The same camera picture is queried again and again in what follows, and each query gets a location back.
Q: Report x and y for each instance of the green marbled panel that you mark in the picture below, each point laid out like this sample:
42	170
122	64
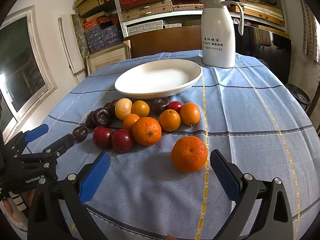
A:
80	35

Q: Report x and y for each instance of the white oval plate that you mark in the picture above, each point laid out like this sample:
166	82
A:
158	78

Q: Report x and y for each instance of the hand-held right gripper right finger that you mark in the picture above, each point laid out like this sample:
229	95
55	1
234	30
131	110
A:
225	177

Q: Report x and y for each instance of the light wooden picture frame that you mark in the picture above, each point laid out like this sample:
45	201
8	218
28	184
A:
107	57

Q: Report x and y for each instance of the pale yellow round fruit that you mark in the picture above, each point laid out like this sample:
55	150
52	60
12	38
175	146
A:
123	108

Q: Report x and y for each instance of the blue checked tablecloth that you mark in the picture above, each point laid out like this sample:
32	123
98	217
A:
250	130

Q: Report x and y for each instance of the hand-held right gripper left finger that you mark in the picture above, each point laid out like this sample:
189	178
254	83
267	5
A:
96	177

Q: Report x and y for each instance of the white leaning board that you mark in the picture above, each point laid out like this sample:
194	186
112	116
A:
70	47

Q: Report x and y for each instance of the stack of woven flat boxes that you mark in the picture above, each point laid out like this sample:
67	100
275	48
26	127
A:
147	10

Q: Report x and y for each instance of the stack of wooden frames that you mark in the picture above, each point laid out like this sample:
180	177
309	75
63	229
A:
260	8

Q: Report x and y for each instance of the stack of blue patterned boxes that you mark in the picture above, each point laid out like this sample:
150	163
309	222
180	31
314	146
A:
105	36

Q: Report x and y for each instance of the dark water chestnut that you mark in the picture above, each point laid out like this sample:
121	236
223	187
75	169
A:
107	106
101	117
88	121
113	106
160	105
80	134

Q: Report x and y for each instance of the white framed window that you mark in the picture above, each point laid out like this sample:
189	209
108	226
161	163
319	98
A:
20	67

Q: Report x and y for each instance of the white patterned flat box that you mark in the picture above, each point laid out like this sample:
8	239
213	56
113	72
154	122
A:
146	27

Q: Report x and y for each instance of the large textured mandarin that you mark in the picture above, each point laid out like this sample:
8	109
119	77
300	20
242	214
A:
189	154
147	131

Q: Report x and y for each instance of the woven bamboo blind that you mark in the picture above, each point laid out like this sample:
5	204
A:
310	37

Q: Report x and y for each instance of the small smooth orange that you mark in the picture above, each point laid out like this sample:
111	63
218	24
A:
140	108
169	120
190	114
130	120

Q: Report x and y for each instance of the white thermos jug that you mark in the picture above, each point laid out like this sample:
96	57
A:
217	30

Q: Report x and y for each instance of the dark red plum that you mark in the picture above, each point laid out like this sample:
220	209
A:
122	140
102	137

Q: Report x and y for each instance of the black round stool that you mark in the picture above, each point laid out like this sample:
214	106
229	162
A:
298	96

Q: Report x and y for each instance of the white metal shelf rack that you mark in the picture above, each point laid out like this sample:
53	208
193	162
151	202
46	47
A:
117	7

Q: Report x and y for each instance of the orange patterned boxes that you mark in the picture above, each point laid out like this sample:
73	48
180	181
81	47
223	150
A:
97	23

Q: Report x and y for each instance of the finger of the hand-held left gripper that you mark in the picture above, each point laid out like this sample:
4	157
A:
37	132
62	143

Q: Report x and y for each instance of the brown wooden board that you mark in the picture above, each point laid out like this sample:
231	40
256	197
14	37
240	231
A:
162	42

